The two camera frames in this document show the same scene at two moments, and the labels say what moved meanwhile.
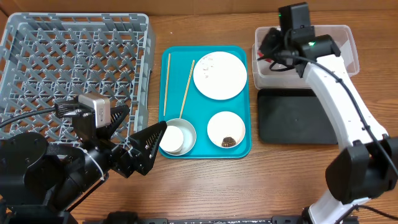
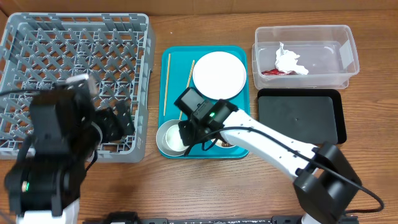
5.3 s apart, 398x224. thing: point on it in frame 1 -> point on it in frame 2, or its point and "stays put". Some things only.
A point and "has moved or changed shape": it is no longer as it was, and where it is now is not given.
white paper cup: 172,140 stays put
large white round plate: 219,75 stays put
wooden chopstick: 186,88 stays put
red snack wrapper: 260,55 -> 276,72
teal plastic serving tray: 210,87 stays put
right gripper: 270,37 -> 187,140
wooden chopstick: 166,84 stays put
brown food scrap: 228,142 stays put
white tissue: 206,63 has moved or changed shape
